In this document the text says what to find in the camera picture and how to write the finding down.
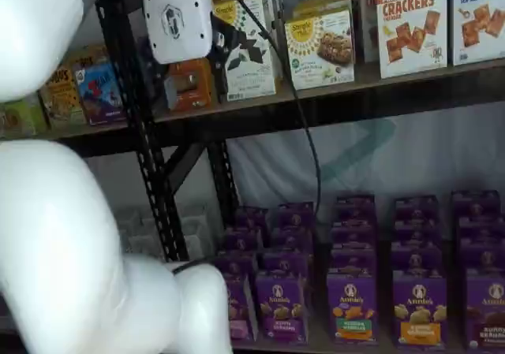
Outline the purple box green label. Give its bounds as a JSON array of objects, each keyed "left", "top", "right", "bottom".
[
  {"left": 335, "top": 195, "right": 376, "bottom": 225},
  {"left": 326, "top": 270, "right": 380, "bottom": 346},
  {"left": 328, "top": 247, "right": 379, "bottom": 276},
  {"left": 330, "top": 222, "right": 379, "bottom": 252}
]

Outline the green snack box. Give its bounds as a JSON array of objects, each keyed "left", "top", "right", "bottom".
[{"left": 0, "top": 93, "right": 47, "bottom": 137}]

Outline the purple box brown label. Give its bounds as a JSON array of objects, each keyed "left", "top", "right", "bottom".
[
  {"left": 458, "top": 237, "right": 505, "bottom": 271},
  {"left": 456, "top": 214, "right": 505, "bottom": 241},
  {"left": 464, "top": 266, "right": 505, "bottom": 352},
  {"left": 451, "top": 189, "right": 501, "bottom": 218}
]

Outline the orange cracker box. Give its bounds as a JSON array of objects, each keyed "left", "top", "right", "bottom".
[{"left": 167, "top": 58, "right": 214, "bottom": 113}]

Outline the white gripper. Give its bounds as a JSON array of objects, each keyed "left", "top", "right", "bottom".
[{"left": 137, "top": 0, "right": 230, "bottom": 114}]

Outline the white organic pastry carton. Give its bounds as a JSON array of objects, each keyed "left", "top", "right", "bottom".
[
  {"left": 125, "top": 233, "right": 163, "bottom": 261},
  {"left": 118, "top": 207, "right": 155, "bottom": 235},
  {"left": 177, "top": 206, "right": 214, "bottom": 235},
  {"left": 183, "top": 231, "right": 217, "bottom": 261}
]

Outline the purple box pink label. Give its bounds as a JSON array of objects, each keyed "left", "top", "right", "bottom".
[
  {"left": 222, "top": 227, "right": 264, "bottom": 259},
  {"left": 225, "top": 274, "right": 258, "bottom": 342},
  {"left": 234, "top": 207, "right": 271, "bottom": 233},
  {"left": 215, "top": 253, "right": 258, "bottom": 282}
]

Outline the white backdrop sheet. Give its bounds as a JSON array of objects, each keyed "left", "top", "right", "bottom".
[{"left": 226, "top": 103, "right": 505, "bottom": 221}]

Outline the yellow snack bar box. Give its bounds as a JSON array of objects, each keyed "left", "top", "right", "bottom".
[{"left": 38, "top": 46, "right": 87, "bottom": 129}]

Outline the orange pretzel crackers box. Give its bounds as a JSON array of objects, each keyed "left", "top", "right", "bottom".
[{"left": 357, "top": 0, "right": 450, "bottom": 80}]

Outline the purple box orange label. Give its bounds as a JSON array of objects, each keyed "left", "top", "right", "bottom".
[
  {"left": 393, "top": 195, "right": 440, "bottom": 222},
  {"left": 391, "top": 269, "right": 450, "bottom": 348},
  {"left": 393, "top": 218, "right": 442, "bottom": 245},
  {"left": 389, "top": 241, "right": 446, "bottom": 274}
]

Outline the blue Z Bar box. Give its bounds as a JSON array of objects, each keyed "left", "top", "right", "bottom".
[{"left": 72, "top": 60, "right": 128, "bottom": 127}]

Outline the long black cable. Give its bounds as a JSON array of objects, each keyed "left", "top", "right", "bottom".
[{"left": 171, "top": 0, "right": 323, "bottom": 276}]

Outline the blue sea salt crackers box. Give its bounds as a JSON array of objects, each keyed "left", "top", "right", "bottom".
[{"left": 451, "top": 0, "right": 505, "bottom": 67}]

